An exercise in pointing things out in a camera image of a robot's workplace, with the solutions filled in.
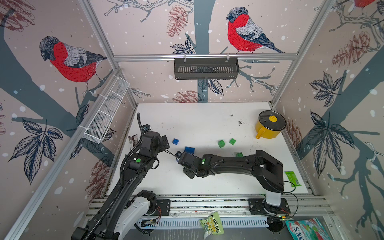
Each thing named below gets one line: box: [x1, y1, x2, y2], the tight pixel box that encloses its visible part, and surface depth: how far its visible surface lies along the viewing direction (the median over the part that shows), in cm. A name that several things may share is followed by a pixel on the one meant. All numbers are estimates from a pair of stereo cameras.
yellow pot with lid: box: [256, 110, 287, 139], surface depth 97 cm
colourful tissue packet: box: [285, 217, 331, 240], surface depth 67 cm
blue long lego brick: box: [184, 146, 195, 154], surface depth 95 cm
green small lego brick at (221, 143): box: [218, 139, 226, 148], surface depth 97 cm
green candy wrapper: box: [284, 171, 302, 188], surface depth 84 cm
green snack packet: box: [199, 211, 224, 240], surface depth 70 cm
